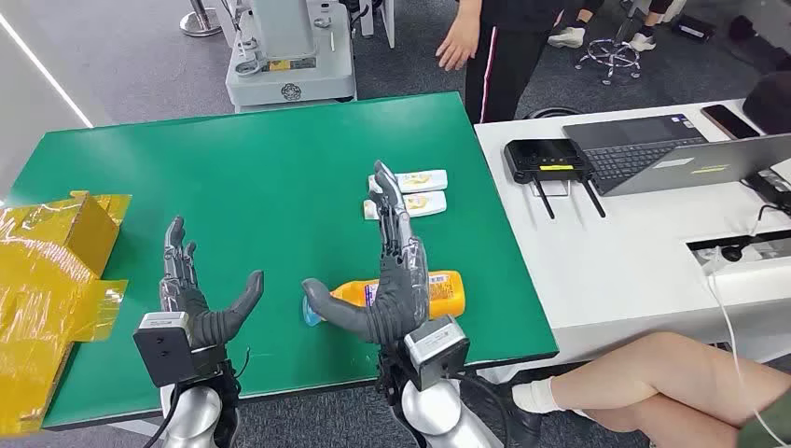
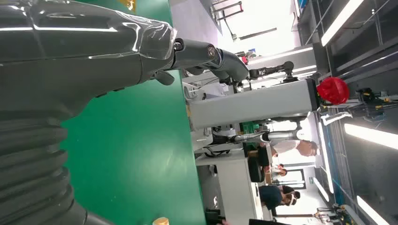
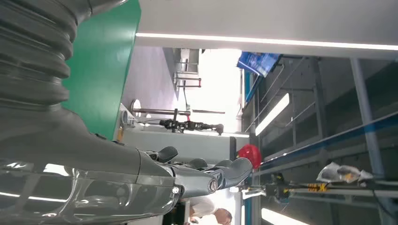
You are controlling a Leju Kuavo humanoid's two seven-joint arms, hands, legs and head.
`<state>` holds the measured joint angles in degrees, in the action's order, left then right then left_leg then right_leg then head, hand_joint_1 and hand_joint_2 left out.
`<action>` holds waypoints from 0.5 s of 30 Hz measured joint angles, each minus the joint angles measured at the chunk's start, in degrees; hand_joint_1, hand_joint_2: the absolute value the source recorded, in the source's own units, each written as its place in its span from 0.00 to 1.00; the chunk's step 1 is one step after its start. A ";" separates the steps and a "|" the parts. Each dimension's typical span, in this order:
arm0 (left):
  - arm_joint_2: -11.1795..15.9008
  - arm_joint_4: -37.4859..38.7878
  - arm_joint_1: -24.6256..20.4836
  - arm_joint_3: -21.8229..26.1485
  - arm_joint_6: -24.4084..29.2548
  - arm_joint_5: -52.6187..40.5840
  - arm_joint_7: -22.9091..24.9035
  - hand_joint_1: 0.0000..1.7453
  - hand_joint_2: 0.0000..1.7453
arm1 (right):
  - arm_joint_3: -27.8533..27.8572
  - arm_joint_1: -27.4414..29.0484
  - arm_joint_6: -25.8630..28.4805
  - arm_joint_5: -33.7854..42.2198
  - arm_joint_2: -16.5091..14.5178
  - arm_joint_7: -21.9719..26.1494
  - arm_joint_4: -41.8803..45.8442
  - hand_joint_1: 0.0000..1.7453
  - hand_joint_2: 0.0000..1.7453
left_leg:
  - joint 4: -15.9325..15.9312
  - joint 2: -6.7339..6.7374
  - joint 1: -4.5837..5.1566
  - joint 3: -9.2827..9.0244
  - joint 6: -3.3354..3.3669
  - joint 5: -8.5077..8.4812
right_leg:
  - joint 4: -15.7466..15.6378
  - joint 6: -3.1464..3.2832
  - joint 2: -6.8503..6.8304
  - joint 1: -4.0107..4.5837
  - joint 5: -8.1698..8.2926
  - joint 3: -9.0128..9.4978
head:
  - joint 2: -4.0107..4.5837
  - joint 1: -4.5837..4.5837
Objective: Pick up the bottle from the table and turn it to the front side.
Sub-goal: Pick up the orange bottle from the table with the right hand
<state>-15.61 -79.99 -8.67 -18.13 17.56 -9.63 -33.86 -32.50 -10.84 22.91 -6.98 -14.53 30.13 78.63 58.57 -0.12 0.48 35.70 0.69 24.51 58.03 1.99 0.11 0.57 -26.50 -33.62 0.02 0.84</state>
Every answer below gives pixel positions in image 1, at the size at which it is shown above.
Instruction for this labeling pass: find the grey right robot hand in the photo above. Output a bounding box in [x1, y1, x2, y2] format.
[301, 161, 431, 346]

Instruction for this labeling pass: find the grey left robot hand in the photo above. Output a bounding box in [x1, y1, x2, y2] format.
[159, 216, 265, 351]

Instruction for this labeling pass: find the orange bottle with clear cap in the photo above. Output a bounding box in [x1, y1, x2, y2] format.
[301, 270, 466, 329]

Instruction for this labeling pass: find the white shampoo bottle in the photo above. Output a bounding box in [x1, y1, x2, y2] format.
[368, 169, 450, 195]
[362, 189, 449, 221]

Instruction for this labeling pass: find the yellow taped cardboard box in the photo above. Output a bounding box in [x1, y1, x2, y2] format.
[0, 190, 132, 438]

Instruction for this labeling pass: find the black controller with antennas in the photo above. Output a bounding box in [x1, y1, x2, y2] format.
[503, 137, 607, 221]

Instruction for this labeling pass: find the black round floor object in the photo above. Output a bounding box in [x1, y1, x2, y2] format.
[523, 105, 583, 120]

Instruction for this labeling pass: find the standing person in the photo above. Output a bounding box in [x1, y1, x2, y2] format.
[435, 0, 607, 125]

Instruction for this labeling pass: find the standing person's hand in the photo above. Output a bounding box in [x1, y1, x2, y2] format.
[435, 12, 482, 72]

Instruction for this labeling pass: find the white machine base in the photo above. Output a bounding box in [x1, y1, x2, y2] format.
[223, 0, 359, 115]

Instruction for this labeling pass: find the seated person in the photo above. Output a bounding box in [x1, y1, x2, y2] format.
[468, 330, 791, 448]

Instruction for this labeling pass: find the grey laptop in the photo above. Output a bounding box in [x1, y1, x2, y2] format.
[562, 113, 791, 199]

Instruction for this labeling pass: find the metal stanchion base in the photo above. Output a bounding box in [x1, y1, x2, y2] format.
[179, 0, 223, 38]

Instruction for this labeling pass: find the distant person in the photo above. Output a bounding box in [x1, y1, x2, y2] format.
[547, 0, 688, 53]

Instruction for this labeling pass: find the chrome chair base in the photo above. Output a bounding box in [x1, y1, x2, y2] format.
[574, 36, 645, 87]

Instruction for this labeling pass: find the black smartphone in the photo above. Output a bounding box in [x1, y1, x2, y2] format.
[701, 104, 762, 141]

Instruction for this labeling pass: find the black flat desk device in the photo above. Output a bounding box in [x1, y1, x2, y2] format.
[740, 168, 791, 210]

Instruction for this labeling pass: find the black floor device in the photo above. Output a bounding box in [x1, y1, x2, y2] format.
[670, 13, 718, 45]

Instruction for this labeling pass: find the black chair back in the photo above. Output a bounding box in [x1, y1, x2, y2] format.
[741, 70, 791, 136]

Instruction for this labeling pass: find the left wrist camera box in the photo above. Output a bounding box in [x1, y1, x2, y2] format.
[132, 311, 228, 388]

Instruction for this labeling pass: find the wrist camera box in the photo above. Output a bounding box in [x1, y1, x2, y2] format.
[132, 311, 228, 388]
[404, 315, 471, 393]

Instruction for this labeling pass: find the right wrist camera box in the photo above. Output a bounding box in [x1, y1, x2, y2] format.
[404, 315, 471, 393]

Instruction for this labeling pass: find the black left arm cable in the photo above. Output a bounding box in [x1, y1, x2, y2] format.
[142, 382, 182, 448]

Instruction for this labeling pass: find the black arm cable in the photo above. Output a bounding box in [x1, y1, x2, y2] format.
[142, 382, 182, 448]
[453, 370, 512, 448]

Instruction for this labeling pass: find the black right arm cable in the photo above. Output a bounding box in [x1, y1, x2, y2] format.
[453, 370, 512, 448]

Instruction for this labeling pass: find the white cable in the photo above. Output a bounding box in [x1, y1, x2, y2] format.
[704, 245, 791, 448]

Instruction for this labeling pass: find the desk cable well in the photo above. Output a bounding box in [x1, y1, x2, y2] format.
[686, 229, 791, 269]

